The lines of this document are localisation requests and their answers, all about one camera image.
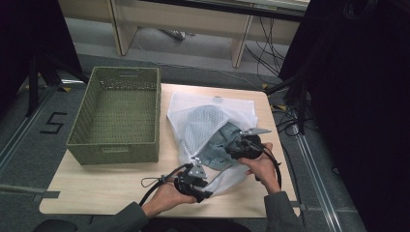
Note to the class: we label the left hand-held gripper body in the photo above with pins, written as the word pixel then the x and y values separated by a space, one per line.
pixel 188 182

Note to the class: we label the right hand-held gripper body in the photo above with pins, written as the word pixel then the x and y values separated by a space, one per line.
pixel 246 146

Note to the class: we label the blue-grey garment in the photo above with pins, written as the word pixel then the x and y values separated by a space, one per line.
pixel 212 154

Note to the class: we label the white mesh laundry bag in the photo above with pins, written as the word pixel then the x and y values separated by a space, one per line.
pixel 193 106

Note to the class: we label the person's right hand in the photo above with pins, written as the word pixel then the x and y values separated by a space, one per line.
pixel 264 169

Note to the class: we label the person's left hand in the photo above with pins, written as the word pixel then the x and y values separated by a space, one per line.
pixel 164 198

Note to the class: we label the person's dark trousers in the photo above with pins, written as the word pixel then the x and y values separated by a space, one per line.
pixel 199 225

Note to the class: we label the black metal stand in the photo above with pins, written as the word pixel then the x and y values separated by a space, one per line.
pixel 34 83
pixel 295 96

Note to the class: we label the green woven basket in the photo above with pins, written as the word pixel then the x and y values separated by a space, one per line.
pixel 116 119

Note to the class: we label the black curtain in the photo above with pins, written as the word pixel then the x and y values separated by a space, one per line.
pixel 354 112
pixel 29 38

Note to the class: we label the grey power strip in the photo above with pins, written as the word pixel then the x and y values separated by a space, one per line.
pixel 175 34

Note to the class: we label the light wooden bench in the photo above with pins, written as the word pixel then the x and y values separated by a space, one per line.
pixel 180 16

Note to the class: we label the metal floor rail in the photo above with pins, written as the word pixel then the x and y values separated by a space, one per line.
pixel 19 135
pixel 317 180

